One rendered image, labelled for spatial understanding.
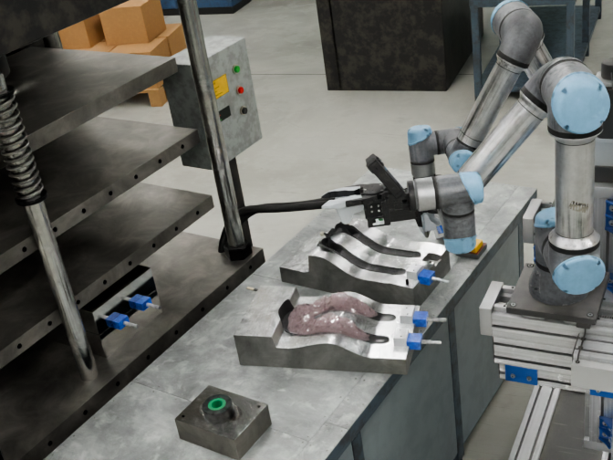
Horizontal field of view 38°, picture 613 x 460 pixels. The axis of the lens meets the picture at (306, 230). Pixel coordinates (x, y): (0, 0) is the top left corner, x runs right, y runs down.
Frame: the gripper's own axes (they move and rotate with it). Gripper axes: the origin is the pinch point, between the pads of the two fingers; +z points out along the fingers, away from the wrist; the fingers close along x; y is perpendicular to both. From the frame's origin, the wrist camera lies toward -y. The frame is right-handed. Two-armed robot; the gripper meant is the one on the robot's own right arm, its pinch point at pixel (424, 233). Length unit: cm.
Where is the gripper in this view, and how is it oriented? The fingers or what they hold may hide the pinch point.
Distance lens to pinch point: 284.9
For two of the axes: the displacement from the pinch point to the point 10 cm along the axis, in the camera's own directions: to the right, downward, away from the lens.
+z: 1.6, 9.2, 3.5
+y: 8.2, 0.8, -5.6
